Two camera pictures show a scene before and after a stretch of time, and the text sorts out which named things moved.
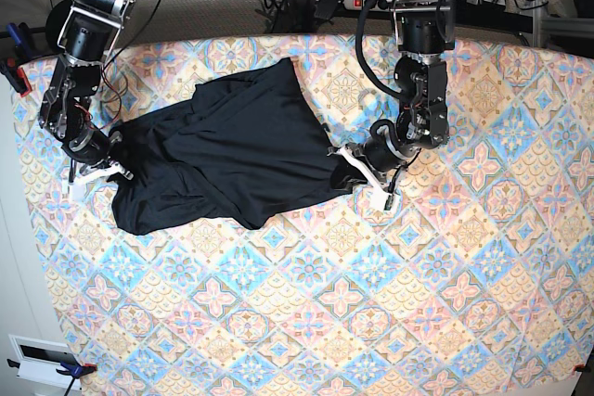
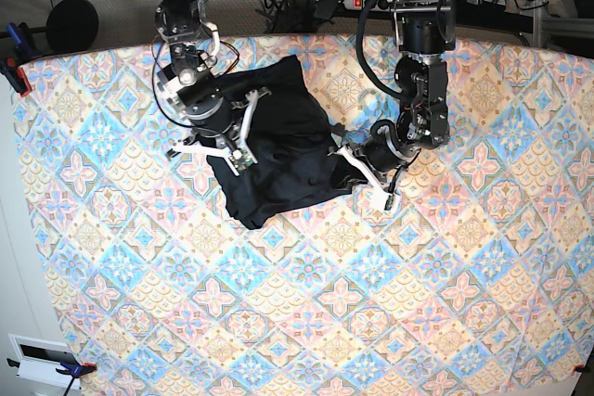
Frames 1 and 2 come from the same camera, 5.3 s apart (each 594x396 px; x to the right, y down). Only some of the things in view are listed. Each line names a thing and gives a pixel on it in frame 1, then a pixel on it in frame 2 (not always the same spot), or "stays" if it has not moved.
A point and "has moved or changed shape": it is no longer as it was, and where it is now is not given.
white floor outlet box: [40, 360] stays
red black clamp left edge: [16, 75] stays
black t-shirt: [236, 147] has moved or changed shape
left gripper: [90, 154] -> [218, 126]
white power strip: [355, 2] stays
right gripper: [373, 159] stays
